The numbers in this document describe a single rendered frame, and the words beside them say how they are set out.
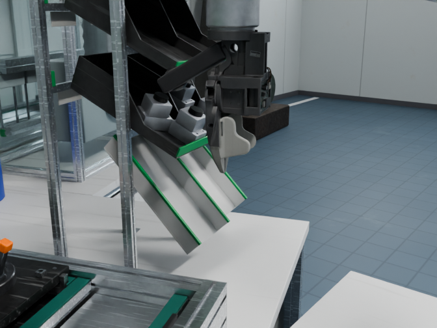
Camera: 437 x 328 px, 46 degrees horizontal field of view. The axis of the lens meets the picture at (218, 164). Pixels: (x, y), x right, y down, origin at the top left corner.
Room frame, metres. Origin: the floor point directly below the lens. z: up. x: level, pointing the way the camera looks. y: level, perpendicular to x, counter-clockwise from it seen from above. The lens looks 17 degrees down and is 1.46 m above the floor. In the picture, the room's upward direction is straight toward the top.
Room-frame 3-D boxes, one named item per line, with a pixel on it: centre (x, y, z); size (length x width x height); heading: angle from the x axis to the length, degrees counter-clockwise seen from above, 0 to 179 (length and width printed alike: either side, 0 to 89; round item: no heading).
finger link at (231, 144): (0.73, -0.02, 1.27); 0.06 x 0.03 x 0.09; 72
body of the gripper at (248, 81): (0.75, -0.03, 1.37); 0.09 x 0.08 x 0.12; 72
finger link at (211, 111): (0.73, 0.00, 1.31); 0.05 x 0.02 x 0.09; 162
